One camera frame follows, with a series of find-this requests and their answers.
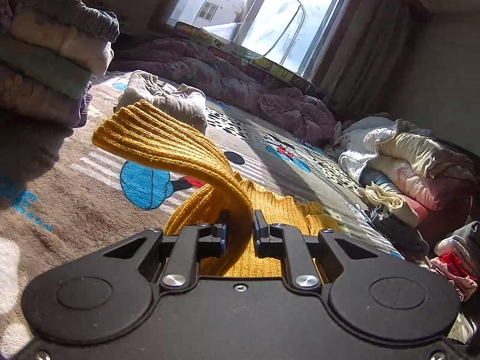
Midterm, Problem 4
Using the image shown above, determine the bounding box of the purple quilted comforter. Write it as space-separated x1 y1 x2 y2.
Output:
110 37 336 146

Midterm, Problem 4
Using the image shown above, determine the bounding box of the white and pink bedding pile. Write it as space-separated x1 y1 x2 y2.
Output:
333 116 478 211

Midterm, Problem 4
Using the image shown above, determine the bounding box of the folded cream garment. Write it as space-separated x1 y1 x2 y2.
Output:
360 183 419 228

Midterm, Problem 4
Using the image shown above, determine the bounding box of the colourful alphabet foam mat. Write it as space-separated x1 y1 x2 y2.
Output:
174 21 328 100

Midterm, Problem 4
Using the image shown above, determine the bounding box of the window with metal rail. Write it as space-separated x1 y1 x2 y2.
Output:
168 0 350 80

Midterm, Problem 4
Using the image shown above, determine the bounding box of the folded dark grey garment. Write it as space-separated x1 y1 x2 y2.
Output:
367 206 430 259

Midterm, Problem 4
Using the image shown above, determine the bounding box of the cream bundled garment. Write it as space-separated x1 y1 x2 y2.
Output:
115 70 208 134

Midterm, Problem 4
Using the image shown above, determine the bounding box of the brown curtain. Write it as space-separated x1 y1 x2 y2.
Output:
321 0 414 118

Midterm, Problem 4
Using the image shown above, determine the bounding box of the stack of folded clothes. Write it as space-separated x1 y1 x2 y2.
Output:
1 0 120 128

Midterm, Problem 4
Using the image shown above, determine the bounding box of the folded clothes pile right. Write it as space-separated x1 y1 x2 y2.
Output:
429 221 479 302

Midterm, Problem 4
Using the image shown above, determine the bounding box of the Mickey Mouse plush blanket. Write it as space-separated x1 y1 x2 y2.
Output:
1 72 394 359

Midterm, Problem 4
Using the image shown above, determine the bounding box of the yellow knitted sweater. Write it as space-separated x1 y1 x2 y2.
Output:
92 100 340 277

